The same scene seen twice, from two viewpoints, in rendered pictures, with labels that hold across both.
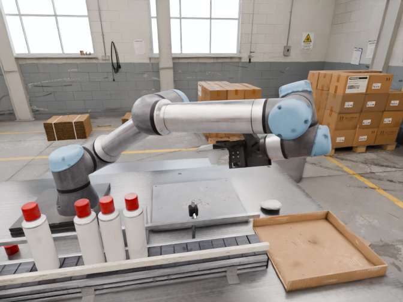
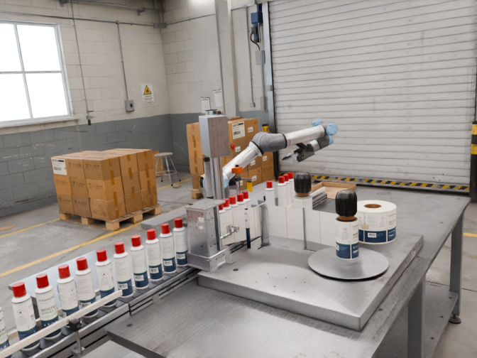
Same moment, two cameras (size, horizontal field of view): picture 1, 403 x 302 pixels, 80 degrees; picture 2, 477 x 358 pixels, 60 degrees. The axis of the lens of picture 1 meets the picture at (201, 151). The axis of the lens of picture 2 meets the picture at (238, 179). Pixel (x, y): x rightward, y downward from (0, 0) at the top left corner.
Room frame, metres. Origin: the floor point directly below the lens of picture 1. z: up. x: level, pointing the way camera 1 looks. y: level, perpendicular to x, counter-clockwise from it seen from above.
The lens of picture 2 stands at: (-1.02, 2.05, 1.59)
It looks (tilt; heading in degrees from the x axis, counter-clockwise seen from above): 12 degrees down; 317
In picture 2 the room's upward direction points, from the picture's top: 4 degrees counter-clockwise
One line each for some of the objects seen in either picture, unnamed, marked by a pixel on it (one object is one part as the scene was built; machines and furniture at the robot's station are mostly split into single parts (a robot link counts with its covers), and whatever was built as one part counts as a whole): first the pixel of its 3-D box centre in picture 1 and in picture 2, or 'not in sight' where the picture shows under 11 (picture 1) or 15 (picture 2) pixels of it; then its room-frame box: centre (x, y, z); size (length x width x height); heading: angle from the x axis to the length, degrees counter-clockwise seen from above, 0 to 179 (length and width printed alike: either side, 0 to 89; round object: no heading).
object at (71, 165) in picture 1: (70, 165); (218, 187); (0.81, 0.49, 1.03); 0.13 x 0.12 x 0.14; 154
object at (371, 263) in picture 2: not in sight; (347, 262); (-0.18, 0.70, 0.89); 0.31 x 0.31 x 0.01
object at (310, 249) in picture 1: (311, 243); (330, 190); (0.60, -0.35, 0.85); 0.30 x 0.26 x 0.04; 100
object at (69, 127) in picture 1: (69, 126); not in sight; (4.21, 2.39, 0.16); 0.65 x 0.54 x 0.32; 103
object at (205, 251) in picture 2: not in sight; (206, 234); (0.28, 1.03, 1.01); 0.14 x 0.13 x 0.26; 100
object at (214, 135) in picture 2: not in sight; (214, 135); (0.50, 0.75, 1.38); 0.17 x 0.10 x 0.19; 155
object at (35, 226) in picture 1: (40, 239); (270, 199); (0.48, 0.41, 0.98); 0.05 x 0.05 x 0.20
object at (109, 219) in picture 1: (111, 232); (286, 192); (0.51, 0.24, 0.98); 0.05 x 0.05 x 0.20
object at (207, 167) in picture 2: not in sight; (208, 177); (0.51, 0.81, 1.18); 0.04 x 0.04 x 0.21
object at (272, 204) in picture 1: (270, 204); not in sight; (0.82, -0.28, 0.85); 0.08 x 0.07 x 0.04; 46
